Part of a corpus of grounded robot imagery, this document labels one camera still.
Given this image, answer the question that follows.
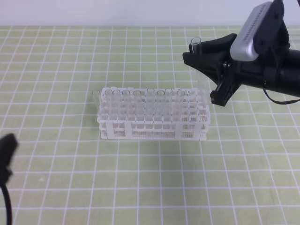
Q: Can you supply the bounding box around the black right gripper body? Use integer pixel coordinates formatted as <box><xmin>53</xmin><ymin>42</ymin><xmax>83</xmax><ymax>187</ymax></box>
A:
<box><xmin>210</xmin><ymin>23</ymin><xmax>291</xmax><ymax>107</ymax></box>

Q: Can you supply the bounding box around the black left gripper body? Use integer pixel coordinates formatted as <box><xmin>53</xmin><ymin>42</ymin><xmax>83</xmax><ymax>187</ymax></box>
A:
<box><xmin>0</xmin><ymin>133</ymin><xmax>19</xmax><ymax>186</ymax></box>

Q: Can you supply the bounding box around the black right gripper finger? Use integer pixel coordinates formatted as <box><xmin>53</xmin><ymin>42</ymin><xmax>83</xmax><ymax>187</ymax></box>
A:
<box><xmin>201</xmin><ymin>33</ymin><xmax>237</xmax><ymax>54</ymax></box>
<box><xmin>182</xmin><ymin>52</ymin><xmax>225</xmax><ymax>84</ymax></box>

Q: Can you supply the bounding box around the clear glass test tube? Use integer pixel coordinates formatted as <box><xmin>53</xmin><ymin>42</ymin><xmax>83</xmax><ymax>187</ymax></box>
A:
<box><xmin>190</xmin><ymin>37</ymin><xmax>209</xmax><ymax>99</ymax></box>

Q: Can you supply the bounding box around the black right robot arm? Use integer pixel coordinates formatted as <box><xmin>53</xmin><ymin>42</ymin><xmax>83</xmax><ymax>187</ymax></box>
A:
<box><xmin>182</xmin><ymin>23</ymin><xmax>300</xmax><ymax>106</ymax></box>

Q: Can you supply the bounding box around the white plastic test tube rack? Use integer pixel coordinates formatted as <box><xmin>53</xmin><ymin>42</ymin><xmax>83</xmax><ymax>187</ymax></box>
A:
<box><xmin>92</xmin><ymin>87</ymin><xmax>210</xmax><ymax>141</ymax></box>

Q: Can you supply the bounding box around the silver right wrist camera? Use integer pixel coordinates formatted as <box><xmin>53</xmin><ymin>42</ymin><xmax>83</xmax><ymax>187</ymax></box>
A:
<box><xmin>230</xmin><ymin>0</ymin><xmax>285</xmax><ymax>62</ymax></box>

